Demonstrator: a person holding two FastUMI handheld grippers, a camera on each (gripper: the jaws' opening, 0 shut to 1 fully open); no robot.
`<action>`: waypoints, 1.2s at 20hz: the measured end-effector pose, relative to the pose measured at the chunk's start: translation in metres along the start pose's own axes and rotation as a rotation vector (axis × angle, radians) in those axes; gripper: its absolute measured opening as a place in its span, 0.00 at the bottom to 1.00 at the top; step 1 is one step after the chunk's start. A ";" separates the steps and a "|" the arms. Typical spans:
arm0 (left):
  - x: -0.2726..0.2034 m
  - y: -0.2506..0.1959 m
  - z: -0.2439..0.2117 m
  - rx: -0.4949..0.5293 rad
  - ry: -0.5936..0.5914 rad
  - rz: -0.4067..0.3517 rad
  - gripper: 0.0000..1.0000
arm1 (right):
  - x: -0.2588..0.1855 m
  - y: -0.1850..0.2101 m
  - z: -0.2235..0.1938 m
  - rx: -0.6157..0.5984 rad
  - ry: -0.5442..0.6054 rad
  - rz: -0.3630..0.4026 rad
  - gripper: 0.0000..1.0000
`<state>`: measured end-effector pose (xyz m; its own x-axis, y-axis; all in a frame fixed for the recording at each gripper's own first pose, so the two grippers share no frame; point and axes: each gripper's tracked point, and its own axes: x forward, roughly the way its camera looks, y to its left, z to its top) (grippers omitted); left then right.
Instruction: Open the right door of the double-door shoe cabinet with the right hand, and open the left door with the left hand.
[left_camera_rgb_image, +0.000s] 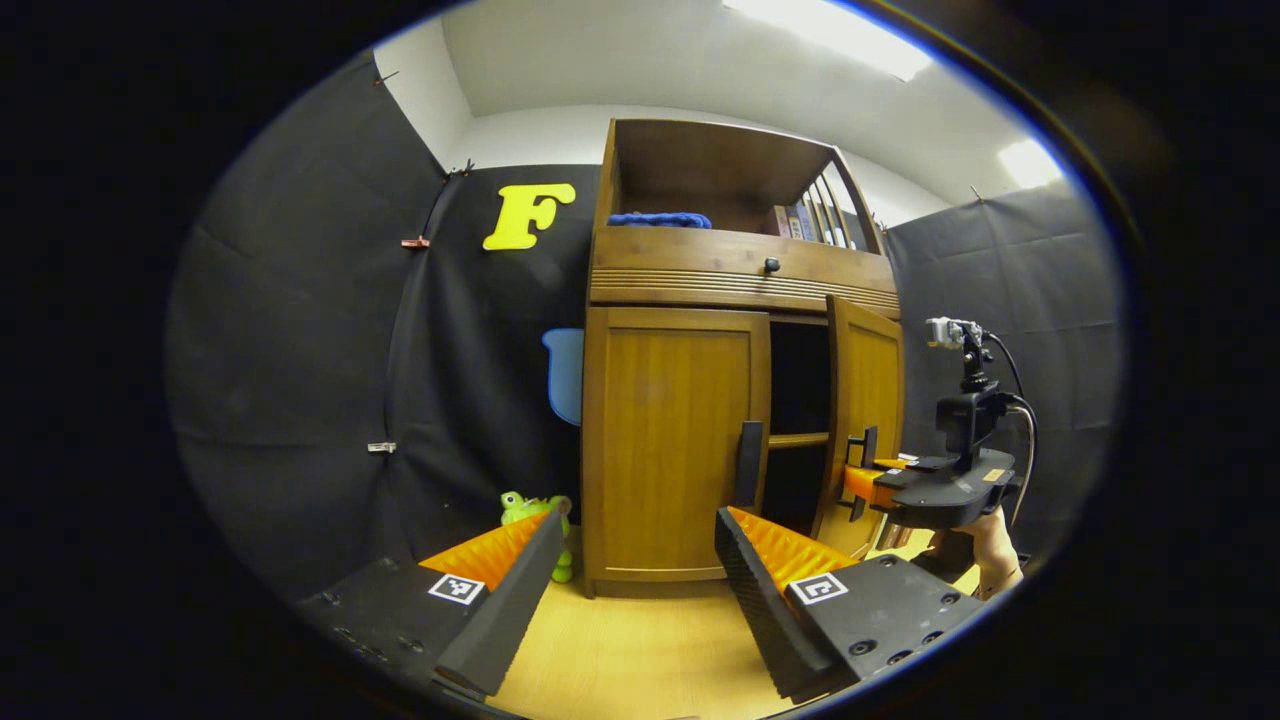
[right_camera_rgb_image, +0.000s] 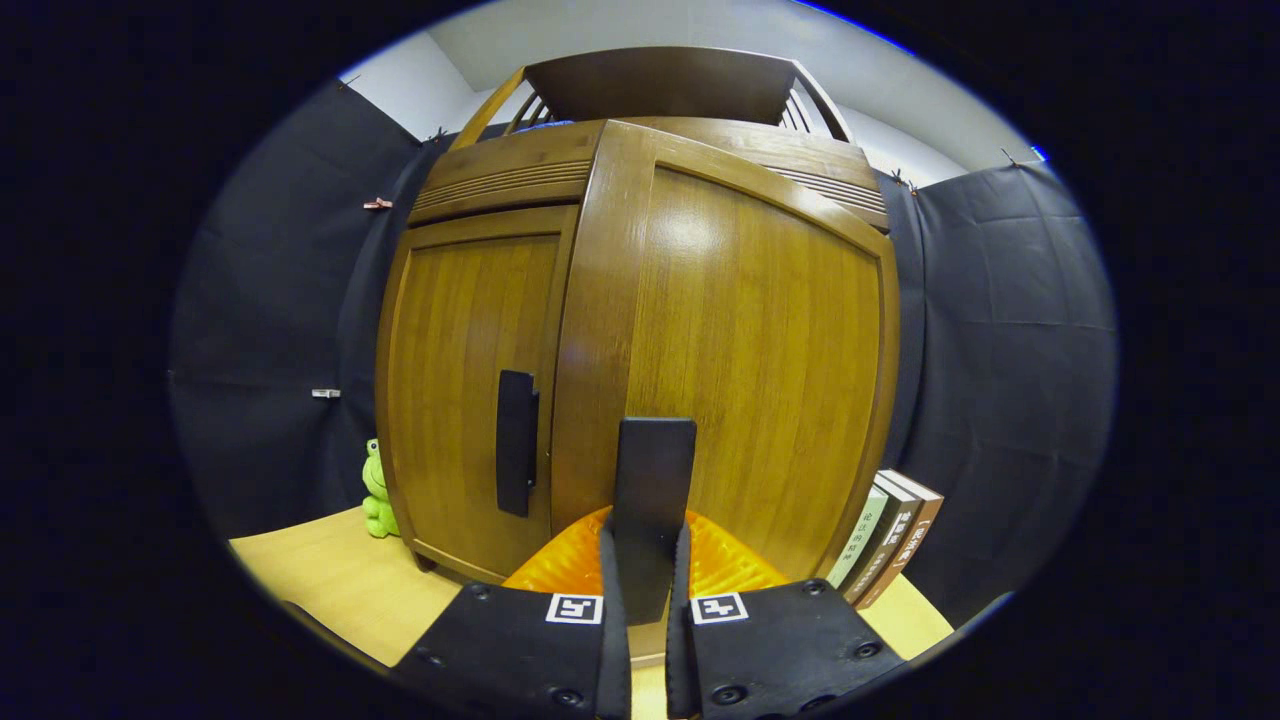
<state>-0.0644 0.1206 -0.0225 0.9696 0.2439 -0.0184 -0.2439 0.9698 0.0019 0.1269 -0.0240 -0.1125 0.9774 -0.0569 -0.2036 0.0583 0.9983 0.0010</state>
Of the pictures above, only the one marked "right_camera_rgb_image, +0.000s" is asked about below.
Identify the dark brown book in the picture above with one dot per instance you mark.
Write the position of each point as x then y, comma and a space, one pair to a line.
890, 545

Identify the wooden cabinet drawer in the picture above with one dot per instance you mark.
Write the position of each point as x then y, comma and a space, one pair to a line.
500, 160

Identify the wooden cabinet door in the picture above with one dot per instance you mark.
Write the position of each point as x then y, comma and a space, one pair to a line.
450, 380
760, 350

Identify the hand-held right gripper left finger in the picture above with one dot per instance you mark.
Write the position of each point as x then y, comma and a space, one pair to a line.
613, 660

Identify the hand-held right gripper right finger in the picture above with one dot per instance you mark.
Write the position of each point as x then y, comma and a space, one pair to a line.
682, 660

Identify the wooden double-door shoe cabinet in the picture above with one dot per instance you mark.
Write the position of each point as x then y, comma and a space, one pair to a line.
660, 85

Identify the pale green book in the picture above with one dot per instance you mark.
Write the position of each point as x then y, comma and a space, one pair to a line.
860, 540

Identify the green frog toy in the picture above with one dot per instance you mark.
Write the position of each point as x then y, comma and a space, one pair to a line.
378, 495

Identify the reddish brown book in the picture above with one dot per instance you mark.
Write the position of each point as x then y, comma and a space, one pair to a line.
925, 515

